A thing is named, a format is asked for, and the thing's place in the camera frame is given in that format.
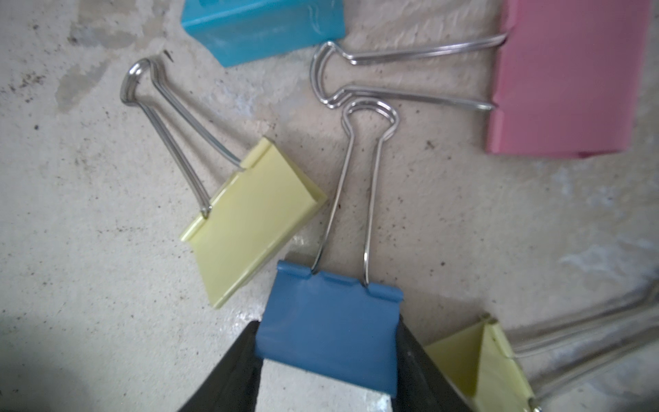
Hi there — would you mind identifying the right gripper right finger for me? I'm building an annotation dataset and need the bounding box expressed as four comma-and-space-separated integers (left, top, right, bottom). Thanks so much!
391, 317, 471, 412

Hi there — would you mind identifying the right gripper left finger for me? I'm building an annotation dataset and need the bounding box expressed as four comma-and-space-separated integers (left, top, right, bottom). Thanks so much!
180, 320, 263, 412

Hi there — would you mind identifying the yellow binder clip front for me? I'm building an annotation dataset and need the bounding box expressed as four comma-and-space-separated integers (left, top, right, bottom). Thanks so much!
424, 280, 659, 412

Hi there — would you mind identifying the yellow binder clip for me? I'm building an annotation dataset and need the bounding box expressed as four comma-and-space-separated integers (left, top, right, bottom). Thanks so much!
120, 58, 327, 309
424, 280, 659, 412

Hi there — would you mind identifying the blue binder clip front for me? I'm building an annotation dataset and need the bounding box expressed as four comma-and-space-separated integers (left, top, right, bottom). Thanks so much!
254, 97, 405, 398

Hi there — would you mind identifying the pink binder clip centre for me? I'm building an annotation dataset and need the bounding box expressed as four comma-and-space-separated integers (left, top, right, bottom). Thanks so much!
310, 1, 652, 158

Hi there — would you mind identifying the teal binder clip centre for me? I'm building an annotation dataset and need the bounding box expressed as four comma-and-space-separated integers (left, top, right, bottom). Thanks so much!
181, 0, 346, 67

